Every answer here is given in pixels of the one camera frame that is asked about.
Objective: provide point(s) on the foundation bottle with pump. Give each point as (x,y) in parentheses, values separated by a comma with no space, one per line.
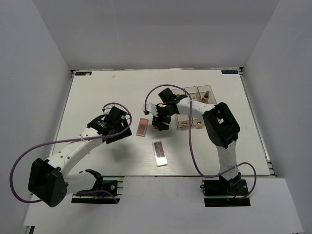
(205,97)

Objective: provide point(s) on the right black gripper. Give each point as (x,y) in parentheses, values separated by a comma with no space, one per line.
(157,121)

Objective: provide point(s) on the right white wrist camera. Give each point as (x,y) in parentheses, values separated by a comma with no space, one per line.
(150,108)

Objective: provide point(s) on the silver eyeshadow palette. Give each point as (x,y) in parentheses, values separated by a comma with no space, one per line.
(159,153)

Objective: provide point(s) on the clear organizer bin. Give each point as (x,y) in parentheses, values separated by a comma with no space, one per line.
(195,95)
(203,89)
(181,120)

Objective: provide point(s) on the pink blush palette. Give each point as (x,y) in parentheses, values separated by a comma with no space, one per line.
(142,127)

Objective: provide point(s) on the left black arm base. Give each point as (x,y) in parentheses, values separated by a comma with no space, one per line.
(109,193)

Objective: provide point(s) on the left clear organizer bin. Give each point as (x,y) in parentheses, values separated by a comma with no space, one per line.
(181,120)

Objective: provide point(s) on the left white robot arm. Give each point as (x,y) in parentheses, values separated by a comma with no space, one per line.
(50,179)

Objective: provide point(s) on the right clear organizer bin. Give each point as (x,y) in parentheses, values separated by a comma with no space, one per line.
(203,89)

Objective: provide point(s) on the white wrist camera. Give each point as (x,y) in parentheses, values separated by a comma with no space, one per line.
(150,108)
(106,109)

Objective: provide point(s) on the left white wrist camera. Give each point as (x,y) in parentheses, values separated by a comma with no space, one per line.
(106,109)

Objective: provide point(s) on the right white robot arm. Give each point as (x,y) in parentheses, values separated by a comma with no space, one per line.
(221,126)

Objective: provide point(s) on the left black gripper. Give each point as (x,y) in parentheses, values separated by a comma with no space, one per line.
(126,133)

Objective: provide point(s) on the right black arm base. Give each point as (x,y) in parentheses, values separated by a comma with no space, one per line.
(215,195)

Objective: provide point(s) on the middle clear organizer bin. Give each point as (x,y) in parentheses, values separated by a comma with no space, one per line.
(195,95)

